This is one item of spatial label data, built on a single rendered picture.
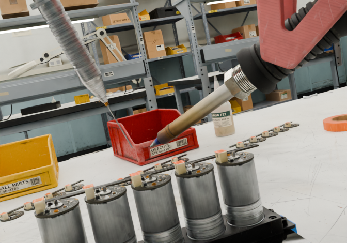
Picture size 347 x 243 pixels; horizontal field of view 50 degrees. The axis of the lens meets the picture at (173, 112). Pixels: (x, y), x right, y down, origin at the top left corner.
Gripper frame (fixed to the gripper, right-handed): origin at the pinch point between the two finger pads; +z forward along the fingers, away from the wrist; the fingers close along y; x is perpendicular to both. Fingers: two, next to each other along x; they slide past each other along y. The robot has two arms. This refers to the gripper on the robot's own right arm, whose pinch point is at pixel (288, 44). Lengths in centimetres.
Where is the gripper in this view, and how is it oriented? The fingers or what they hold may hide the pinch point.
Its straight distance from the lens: 17.6
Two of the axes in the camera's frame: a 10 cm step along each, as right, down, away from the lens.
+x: 8.4, 3.8, -3.8
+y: -4.7, 2.0, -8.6
